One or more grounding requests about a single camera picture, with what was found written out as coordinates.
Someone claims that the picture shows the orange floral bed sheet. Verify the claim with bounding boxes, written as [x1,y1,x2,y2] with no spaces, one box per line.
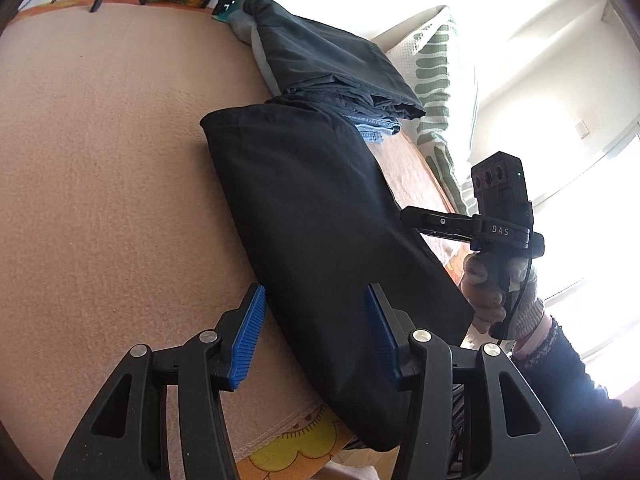
[222,136,439,479]

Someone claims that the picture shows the pink bed blanket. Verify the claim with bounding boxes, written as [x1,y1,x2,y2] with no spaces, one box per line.
[0,1,471,478]

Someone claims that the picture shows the green striped white pillow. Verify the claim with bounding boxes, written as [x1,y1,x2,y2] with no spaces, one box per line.
[373,6,478,214]

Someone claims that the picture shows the right gloved hand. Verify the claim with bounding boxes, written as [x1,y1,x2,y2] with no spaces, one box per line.
[459,254,551,348]

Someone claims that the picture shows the folded dark grey pants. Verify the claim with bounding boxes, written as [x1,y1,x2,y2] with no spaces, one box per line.
[241,0,425,127]

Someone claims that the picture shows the black pants with pink trim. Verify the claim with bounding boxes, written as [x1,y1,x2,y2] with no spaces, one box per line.
[201,98,472,451]

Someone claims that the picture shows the folded blue jeans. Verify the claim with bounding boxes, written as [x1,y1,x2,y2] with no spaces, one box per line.
[345,114,401,144]

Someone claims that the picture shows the right forearm dark sleeve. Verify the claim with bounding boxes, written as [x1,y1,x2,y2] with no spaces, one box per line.
[512,315,638,454]

